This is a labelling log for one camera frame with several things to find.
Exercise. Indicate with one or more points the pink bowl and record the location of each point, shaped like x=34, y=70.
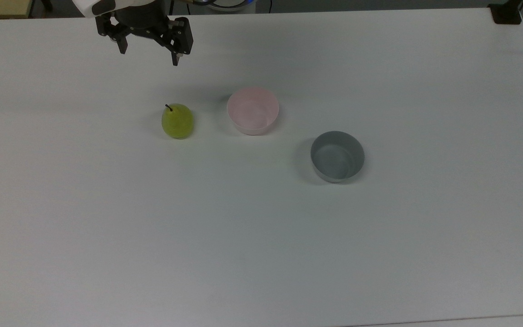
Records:
x=253, y=111

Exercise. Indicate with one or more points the black camera stand clamp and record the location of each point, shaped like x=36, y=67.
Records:
x=506, y=12

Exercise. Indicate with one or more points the grey bowl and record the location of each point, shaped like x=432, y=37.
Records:
x=337, y=156

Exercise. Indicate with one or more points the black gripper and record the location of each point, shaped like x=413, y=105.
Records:
x=140, y=18

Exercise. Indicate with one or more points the green pear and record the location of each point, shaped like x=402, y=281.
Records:
x=177, y=121

